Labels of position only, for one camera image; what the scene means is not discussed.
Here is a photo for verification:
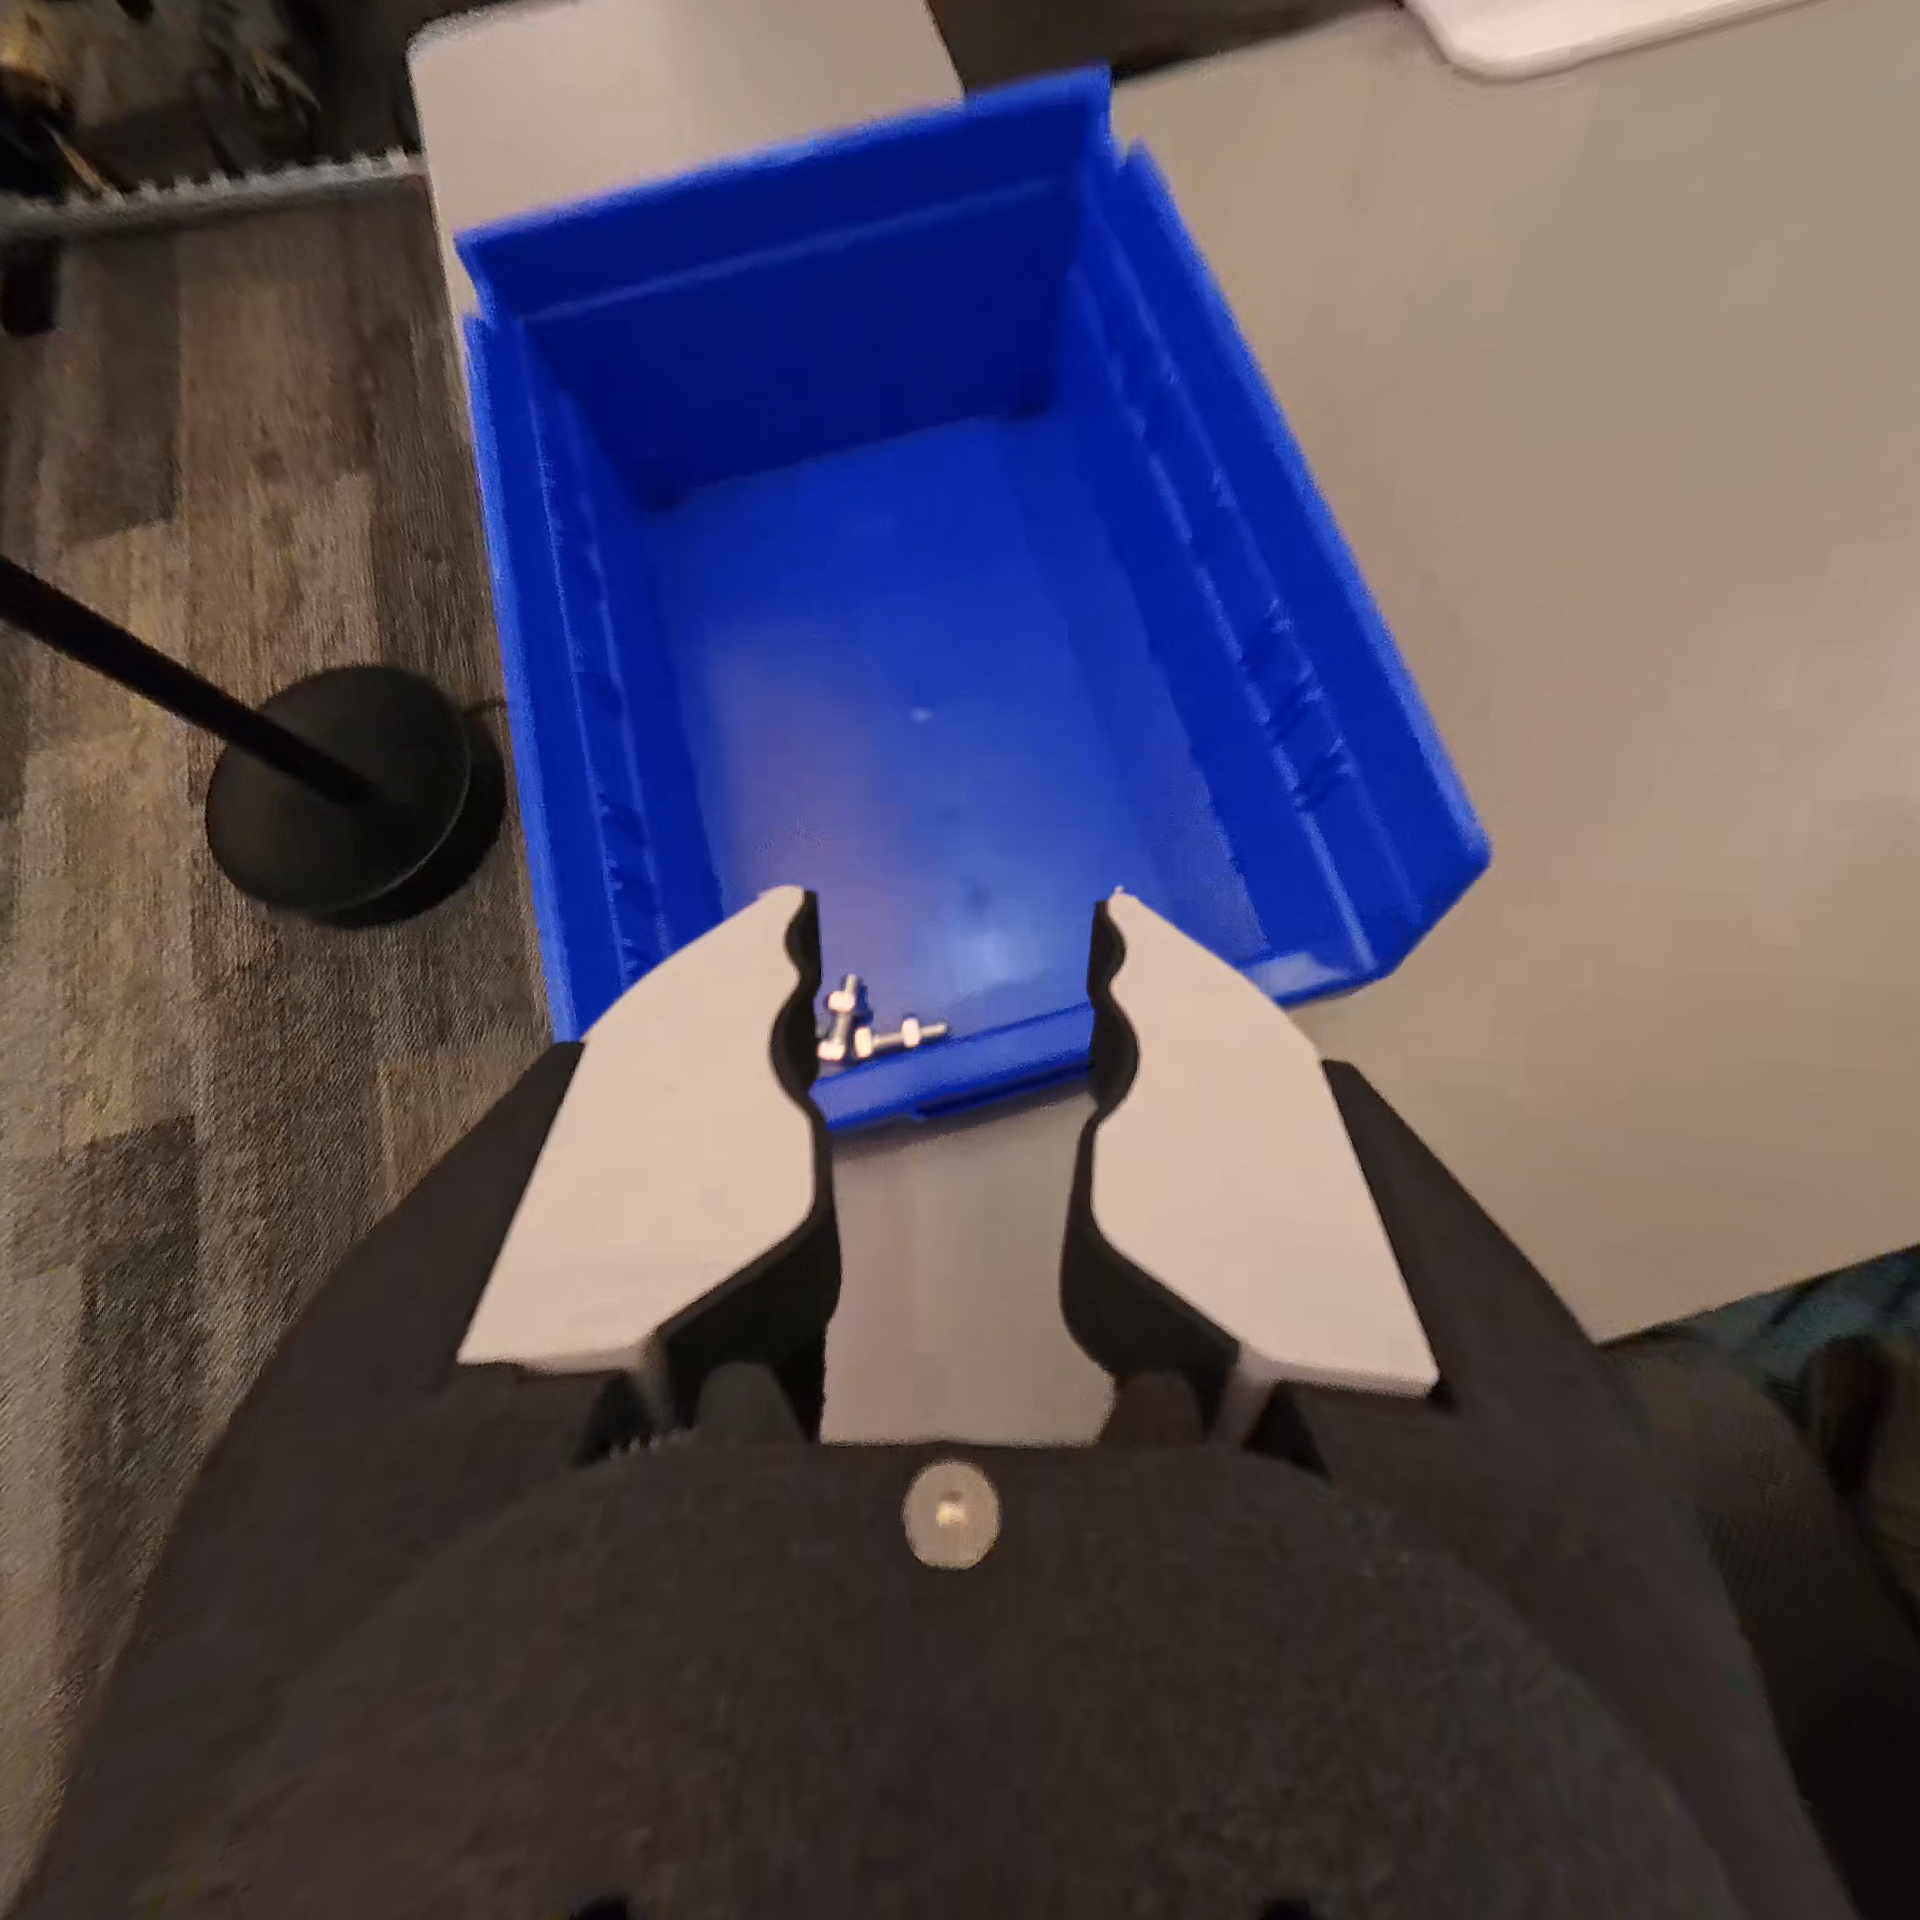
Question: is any grey floor cable cover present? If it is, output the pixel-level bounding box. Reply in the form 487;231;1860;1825
0;142;430;233

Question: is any black round base pole stand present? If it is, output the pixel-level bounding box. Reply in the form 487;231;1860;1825
0;552;508;928

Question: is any white document stand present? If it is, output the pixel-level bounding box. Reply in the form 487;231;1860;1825
1401;0;1818;81

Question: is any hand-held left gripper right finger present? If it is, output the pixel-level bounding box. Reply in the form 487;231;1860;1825
1062;887;1443;1465

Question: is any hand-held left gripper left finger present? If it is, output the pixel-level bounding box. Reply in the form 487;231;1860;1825
457;886;836;1443

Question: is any blue plastic bin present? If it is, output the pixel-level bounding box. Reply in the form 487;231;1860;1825
456;65;1496;1136

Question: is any black desk cable cover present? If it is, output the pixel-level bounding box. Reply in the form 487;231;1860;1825
922;0;1420;96

